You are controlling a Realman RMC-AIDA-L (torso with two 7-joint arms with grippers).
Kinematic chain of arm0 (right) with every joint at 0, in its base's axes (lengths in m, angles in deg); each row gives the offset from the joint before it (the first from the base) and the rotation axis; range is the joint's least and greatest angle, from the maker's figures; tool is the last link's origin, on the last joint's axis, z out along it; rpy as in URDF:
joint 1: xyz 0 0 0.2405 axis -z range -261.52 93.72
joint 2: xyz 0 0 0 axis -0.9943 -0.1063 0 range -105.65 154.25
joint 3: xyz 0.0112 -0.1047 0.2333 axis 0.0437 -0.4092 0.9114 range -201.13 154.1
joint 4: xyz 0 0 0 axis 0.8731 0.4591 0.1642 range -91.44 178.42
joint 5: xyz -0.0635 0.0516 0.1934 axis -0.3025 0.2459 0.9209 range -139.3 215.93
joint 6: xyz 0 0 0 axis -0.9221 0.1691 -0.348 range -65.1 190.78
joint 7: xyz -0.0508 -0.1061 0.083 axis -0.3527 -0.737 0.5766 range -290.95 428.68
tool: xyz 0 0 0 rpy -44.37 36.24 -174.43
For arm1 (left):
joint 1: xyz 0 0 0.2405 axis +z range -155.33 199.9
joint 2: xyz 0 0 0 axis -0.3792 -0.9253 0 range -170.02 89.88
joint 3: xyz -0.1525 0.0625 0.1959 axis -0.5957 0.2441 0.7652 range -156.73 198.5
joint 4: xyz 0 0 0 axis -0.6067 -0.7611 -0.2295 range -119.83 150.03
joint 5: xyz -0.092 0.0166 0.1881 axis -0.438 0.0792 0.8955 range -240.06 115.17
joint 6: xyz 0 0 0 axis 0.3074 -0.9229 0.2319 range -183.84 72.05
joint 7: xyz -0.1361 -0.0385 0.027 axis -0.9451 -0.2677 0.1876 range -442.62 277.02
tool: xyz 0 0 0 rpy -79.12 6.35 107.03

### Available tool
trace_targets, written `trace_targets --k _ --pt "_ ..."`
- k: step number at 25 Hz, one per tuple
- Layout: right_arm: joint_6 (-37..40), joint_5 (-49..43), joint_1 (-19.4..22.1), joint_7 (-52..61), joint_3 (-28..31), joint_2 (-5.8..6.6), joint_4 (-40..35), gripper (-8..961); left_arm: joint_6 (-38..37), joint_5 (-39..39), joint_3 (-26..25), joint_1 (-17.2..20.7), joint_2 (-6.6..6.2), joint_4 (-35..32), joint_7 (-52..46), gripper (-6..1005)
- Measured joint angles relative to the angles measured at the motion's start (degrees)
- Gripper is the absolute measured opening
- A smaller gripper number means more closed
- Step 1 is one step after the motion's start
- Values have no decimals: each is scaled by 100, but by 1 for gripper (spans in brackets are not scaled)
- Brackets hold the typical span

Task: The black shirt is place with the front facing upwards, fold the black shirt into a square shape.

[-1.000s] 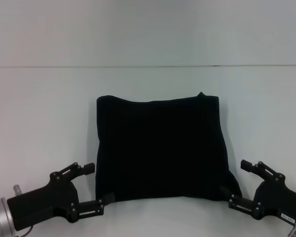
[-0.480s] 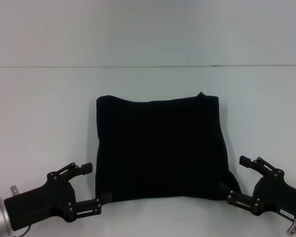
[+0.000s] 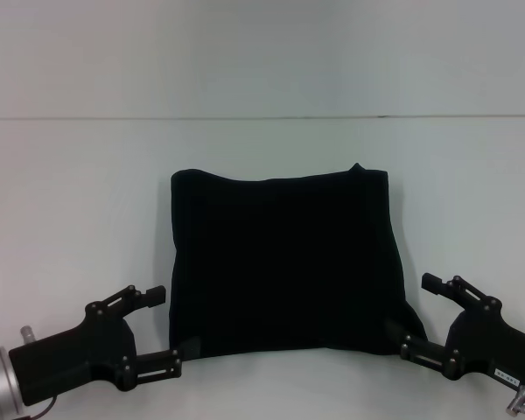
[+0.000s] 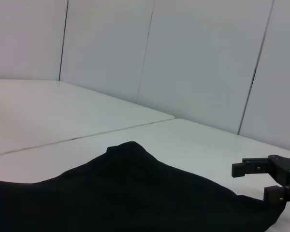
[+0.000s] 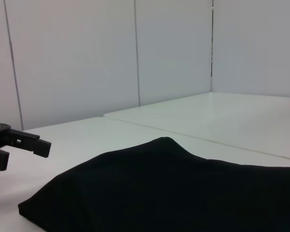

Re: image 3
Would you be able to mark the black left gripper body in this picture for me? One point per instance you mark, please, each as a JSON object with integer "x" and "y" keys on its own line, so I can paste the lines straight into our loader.
{"x": 70, "y": 354}

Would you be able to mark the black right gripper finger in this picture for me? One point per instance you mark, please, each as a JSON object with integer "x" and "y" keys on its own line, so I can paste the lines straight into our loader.
{"x": 455, "y": 289}
{"x": 420, "y": 350}

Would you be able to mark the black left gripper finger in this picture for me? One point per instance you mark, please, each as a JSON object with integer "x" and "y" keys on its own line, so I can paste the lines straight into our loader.
{"x": 135, "y": 299}
{"x": 166, "y": 359}

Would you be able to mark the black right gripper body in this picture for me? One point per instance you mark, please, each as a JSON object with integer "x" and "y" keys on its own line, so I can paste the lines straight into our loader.
{"x": 494, "y": 345}

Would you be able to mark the black shirt with FREE print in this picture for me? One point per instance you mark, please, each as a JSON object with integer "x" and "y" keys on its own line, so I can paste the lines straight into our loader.
{"x": 284, "y": 258}

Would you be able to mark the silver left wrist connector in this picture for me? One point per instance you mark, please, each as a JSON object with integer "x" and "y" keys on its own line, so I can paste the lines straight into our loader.
{"x": 27, "y": 334}

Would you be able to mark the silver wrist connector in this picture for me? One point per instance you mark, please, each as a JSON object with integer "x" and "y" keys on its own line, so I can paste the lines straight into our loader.
{"x": 518, "y": 399}
{"x": 27, "y": 334}

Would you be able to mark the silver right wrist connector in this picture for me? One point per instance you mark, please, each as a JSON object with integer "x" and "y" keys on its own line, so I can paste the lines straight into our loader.
{"x": 518, "y": 399}

